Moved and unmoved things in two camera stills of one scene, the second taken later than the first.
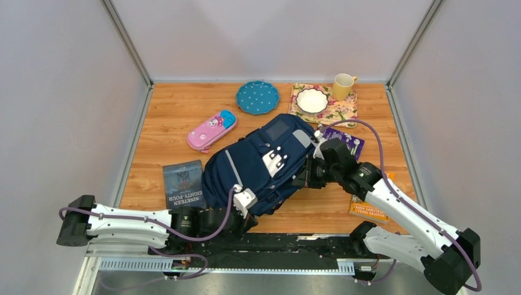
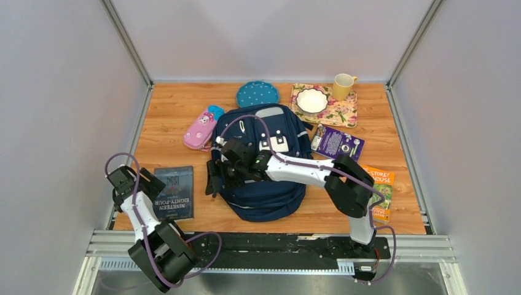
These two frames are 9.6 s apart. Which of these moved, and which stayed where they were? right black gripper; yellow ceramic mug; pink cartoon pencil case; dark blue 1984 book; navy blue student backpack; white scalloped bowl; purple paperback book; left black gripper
Moved: left black gripper; dark blue 1984 book; right black gripper; pink cartoon pencil case; navy blue student backpack
Stayed: purple paperback book; yellow ceramic mug; white scalloped bowl
